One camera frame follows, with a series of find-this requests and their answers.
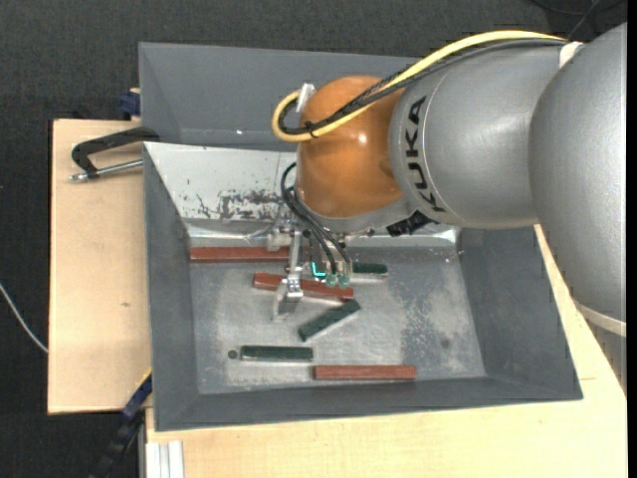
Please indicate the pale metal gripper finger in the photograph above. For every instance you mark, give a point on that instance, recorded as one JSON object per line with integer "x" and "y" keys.
{"x": 293, "y": 287}
{"x": 278, "y": 307}

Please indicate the red-brown flat block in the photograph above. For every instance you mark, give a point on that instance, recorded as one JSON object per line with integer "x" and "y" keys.
{"x": 365, "y": 372}
{"x": 234, "y": 254}
{"x": 269, "y": 281}

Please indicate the dark green flat block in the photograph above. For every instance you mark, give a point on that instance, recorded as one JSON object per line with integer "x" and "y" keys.
{"x": 328, "y": 320}
{"x": 276, "y": 353}
{"x": 370, "y": 268}

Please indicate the grey metal bin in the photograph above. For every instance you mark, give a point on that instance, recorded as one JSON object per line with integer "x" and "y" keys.
{"x": 224, "y": 316}

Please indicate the pale wood board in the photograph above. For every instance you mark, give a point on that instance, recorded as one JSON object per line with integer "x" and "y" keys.
{"x": 97, "y": 277}

